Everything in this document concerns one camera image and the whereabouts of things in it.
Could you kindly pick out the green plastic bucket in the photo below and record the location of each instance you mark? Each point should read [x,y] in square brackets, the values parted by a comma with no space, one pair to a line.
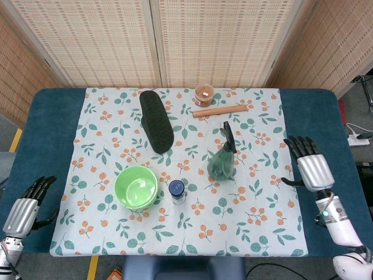
[136,187]

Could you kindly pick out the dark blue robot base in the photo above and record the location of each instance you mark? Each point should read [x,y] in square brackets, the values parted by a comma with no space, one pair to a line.
[183,268]

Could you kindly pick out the floral printed tablecloth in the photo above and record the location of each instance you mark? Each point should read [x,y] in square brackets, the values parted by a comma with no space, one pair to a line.
[180,227]

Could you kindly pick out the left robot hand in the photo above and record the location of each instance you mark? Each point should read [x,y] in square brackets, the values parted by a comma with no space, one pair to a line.
[23,213]

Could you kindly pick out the small blue-capped jar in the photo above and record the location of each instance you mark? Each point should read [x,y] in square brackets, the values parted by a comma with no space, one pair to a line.
[177,192]

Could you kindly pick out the orange box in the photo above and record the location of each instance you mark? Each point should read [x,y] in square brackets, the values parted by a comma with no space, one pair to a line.
[114,274]

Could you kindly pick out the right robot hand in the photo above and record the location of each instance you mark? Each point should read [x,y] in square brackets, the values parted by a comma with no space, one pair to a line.
[313,172]

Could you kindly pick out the green spray bottle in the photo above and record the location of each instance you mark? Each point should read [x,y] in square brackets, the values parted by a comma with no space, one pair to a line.
[223,163]

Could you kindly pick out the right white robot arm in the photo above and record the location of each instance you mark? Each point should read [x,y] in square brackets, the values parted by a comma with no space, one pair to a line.
[341,227]

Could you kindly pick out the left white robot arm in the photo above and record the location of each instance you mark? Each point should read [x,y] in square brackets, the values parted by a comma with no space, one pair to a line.
[8,253]

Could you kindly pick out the white power strip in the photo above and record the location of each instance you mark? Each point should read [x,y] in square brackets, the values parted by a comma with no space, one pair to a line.
[358,141]

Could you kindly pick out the clear jar of orange snacks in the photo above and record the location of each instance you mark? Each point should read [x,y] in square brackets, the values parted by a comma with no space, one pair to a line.
[204,95]

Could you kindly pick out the black shoe insole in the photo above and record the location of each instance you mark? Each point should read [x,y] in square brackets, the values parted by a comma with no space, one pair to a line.
[156,121]

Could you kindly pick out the blue table cover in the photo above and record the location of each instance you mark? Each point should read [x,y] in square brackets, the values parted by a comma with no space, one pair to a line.
[43,140]

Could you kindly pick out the woven folding screen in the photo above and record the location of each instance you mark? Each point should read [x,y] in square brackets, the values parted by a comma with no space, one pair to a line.
[186,41]

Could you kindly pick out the black metal stand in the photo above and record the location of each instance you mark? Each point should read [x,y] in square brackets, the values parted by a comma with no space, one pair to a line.
[365,87]

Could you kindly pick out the wooden rolling pin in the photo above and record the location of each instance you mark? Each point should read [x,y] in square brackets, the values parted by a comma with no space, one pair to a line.
[220,111]

